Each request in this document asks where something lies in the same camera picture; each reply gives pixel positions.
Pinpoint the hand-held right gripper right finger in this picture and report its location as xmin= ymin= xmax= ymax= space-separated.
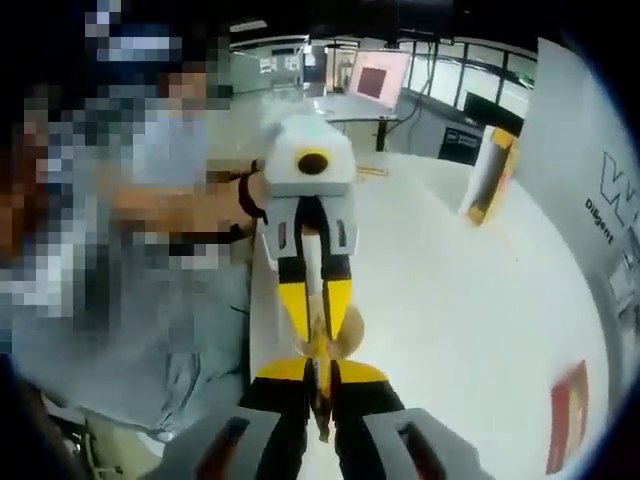
xmin=330 ymin=357 xmax=489 ymax=480

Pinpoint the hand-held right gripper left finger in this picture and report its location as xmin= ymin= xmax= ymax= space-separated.
xmin=157 ymin=356 xmax=310 ymax=480

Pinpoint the small clear cup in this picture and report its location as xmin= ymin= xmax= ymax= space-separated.
xmin=292 ymin=302 xmax=369 ymax=362

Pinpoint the gold coffee pouch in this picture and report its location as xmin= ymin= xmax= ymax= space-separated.
xmin=305 ymin=294 xmax=335 ymax=444

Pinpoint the person's left hand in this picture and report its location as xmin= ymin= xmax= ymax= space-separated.
xmin=230 ymin=158 xmax=274 ymax=246

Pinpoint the small side desk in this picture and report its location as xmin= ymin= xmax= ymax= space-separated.
xmin=319 ymin=94 xmax=401 ymax=152

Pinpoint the white laptop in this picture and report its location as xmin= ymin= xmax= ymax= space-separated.
xmin=319 ymin=49 xmax=414 ymax=122

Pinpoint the tall yellow brown box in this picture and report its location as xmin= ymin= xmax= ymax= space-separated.
xmin=458 ymin=125 xmax=521 ymax=229

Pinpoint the red flat box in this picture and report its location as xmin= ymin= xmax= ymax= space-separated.
xmin=547 ymin=358 xmax=590 ymax=476

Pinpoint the black monitor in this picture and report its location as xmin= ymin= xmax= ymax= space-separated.
xmin=462 ymin=91 xmax=526 ymax=132

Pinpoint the black wrist strap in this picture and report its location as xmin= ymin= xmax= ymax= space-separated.
xmin=236 ymin=158 xmax=266 ymax=224

